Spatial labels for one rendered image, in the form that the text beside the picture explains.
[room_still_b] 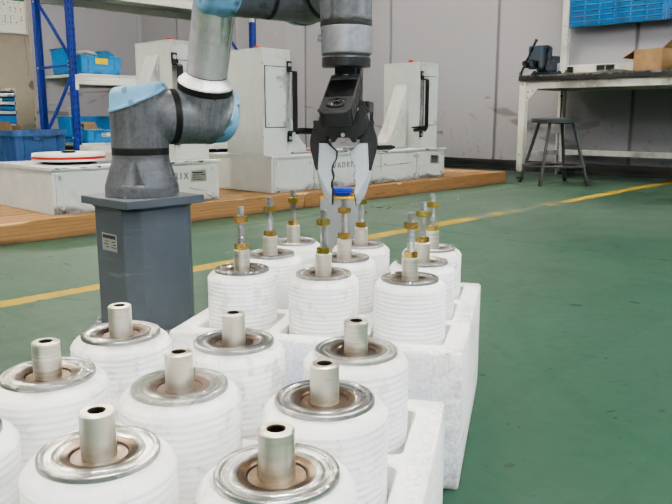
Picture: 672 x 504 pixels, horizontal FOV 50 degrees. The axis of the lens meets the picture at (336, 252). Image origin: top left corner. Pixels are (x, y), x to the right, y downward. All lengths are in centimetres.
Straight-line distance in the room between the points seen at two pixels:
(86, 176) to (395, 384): 255
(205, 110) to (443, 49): 553
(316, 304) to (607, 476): 44
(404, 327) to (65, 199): 228
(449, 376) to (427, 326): 7
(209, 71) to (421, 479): 110
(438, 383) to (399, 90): 392
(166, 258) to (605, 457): 91
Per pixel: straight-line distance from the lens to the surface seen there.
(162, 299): 153
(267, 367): 67
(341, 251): 108
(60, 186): 305
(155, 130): 152
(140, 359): 71
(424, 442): 66
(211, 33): 151
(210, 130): 156
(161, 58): 345
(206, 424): 56
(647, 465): 110
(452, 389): 91
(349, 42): 105
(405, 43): 724
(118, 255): 152
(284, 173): 372
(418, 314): 92
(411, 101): 470
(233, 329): 68
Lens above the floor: 46
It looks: 11 degrees down
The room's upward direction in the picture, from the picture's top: straight up
